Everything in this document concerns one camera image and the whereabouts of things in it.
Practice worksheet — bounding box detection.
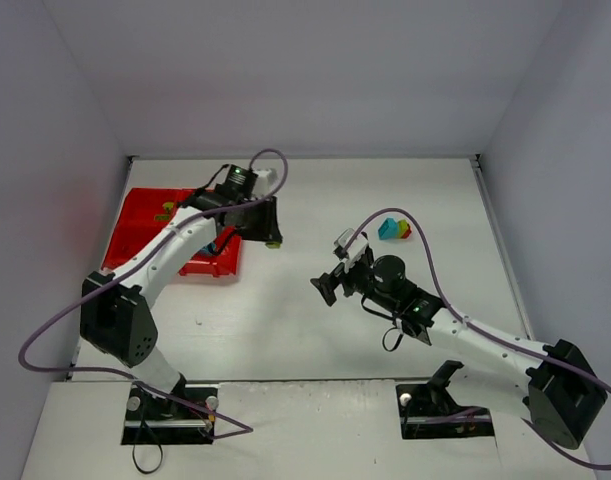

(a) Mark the teal lego block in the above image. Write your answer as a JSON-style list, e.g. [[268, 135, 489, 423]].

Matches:
[[378, 217, 399, 240]]

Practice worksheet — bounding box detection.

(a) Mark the green long lego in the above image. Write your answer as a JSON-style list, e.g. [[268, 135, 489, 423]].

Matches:
[[154, 202, 176, 222]]

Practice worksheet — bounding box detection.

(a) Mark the teal lego brick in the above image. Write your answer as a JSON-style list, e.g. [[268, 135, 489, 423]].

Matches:
[[198, 242, 218, 256]]

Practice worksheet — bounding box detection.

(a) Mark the green lego cube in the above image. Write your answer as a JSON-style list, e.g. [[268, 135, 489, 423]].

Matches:
[[396, 220, 412, 239]]

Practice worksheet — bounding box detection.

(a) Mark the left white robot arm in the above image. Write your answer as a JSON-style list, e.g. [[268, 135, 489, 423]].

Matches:
[[80, 165, 282, 397]]

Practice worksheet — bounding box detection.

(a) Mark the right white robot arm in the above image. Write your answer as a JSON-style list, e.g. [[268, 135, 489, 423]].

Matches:
[[310, 250, 607, 450]]

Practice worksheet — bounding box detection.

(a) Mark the red divided bin tray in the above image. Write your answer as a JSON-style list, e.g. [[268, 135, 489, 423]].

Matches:
[[101, 188, 242, 278]]

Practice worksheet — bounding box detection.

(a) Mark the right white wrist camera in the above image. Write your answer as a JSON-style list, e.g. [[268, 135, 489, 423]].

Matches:
[[333, 228, 369, 273]]

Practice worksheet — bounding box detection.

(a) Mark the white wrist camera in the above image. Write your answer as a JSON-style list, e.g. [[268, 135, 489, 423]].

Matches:
[[333, 228, 369, 273], [253, 168, 278, 197]]

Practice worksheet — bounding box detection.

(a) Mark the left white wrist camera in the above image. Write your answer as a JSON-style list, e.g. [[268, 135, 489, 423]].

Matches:
[[253, 168, 278, 197]]

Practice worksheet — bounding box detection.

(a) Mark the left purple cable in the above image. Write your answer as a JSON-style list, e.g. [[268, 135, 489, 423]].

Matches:
[[18, 148, 290, 441]]

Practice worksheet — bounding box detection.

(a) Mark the purple cable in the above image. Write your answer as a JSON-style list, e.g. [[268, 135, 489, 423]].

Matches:
[[18, 148, 290, 441], [342, 208, 611, 471]]

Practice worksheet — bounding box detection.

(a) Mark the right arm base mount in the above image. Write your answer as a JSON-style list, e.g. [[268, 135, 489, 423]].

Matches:
[[395, 360, 495, 440]]

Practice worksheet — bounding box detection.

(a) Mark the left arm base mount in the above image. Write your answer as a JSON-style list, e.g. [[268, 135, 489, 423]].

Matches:
[[121, 384, 216, 446]]

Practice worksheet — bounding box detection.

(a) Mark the black loop cable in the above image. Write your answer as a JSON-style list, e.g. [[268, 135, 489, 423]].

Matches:
[[132, 414, 165, 476]]

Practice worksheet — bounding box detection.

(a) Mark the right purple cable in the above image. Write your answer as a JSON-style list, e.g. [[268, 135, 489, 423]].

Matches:
[[342, 208, 611, 471]]

